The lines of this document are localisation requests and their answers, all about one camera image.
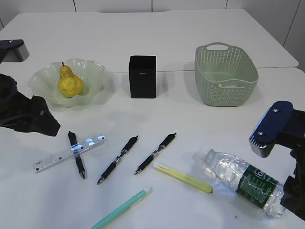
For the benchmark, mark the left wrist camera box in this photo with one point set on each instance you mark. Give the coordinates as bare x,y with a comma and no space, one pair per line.
13,51

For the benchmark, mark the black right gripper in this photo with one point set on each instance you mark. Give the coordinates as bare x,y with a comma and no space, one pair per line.
290,132

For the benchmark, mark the yellow pear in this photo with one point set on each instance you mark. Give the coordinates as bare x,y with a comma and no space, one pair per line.
69,84

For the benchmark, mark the black gel pen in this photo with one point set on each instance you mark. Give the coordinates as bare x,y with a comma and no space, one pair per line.
115,162
151,157

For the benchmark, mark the grey-green woven plastic basket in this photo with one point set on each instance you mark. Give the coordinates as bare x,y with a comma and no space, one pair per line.
219,62

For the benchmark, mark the black gel pen right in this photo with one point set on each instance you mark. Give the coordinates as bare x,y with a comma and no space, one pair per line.
151,157

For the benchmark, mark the black square pen holder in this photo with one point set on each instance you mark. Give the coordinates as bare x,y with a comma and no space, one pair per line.
142,76

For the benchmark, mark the black gel pen middle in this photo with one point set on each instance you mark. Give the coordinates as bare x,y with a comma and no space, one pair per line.
115,162

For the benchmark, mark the yellow utility knife pen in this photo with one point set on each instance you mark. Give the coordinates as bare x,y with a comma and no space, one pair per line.
185,178

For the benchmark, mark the black pen under ruler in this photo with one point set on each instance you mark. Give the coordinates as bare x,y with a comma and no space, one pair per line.
73,141

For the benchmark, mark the clear plastic ruler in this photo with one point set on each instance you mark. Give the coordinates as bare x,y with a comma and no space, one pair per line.
80,148

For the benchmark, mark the clear plastic water bottle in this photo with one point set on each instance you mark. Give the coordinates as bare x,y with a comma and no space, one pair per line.
248,181

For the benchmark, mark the mint green pen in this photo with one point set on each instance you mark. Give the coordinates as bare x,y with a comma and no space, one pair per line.
122,208

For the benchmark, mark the pale green glass plate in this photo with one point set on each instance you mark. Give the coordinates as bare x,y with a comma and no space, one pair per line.
44,82

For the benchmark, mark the yellow packaging paper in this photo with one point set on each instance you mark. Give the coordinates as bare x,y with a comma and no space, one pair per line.
231,84

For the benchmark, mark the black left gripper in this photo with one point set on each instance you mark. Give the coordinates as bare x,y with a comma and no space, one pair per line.
25,114

